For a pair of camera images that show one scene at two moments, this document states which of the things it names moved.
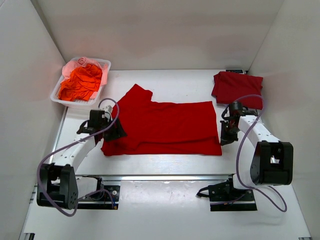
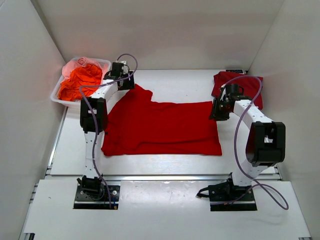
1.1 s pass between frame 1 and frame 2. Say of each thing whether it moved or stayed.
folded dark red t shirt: stayed
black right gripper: moved
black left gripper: moved
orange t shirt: stayed
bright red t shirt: stayed
